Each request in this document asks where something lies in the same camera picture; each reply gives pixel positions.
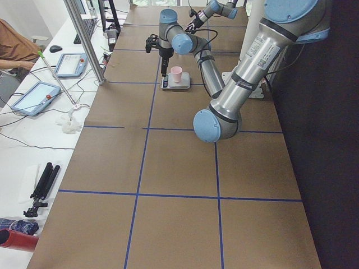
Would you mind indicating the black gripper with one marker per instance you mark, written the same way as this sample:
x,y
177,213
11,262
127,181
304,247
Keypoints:
x,y
164,54

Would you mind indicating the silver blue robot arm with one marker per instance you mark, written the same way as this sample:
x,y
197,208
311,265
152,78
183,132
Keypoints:
x,y
284,23
173,38

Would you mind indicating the pink plastic cup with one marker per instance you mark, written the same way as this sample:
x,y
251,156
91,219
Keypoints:
x,y
176,73

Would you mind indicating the silver digital kitchen scale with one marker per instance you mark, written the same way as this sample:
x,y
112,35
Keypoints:
x,y
168,84

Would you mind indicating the black keyboard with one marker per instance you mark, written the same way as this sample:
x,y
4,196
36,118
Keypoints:
x,y
89,25

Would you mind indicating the far blue teach pendant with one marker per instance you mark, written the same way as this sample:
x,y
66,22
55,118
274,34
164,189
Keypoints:
x,y
71,65

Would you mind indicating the blue teach pendant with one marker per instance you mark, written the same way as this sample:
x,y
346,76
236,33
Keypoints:
x,y
36,99
71,65

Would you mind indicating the black computer mouse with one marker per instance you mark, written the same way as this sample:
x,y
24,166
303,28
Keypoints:
x,y
55,48

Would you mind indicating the crumpled white tissue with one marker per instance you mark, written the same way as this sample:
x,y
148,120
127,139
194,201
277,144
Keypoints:
x,y
68,125

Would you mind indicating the near blue teach pendant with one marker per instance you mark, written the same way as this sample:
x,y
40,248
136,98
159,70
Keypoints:
x,y
36,99

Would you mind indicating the person in brown shirt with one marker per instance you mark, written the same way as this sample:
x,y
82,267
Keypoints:
x,y
16,50

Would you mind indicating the black folded tripod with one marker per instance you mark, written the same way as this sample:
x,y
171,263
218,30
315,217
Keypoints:
x,y
42,189

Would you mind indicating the blue patterned cloth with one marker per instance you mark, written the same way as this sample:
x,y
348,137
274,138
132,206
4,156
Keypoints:
x,y
23,226

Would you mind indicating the red cylinder bottle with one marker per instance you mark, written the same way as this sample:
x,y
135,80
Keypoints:
x,y
19,241

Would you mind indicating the aluminium frame post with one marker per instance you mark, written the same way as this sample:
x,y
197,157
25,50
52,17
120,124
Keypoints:
x,y
75,16

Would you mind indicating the green handled metal rod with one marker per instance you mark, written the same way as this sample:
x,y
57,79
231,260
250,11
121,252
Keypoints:
x,y
75,105

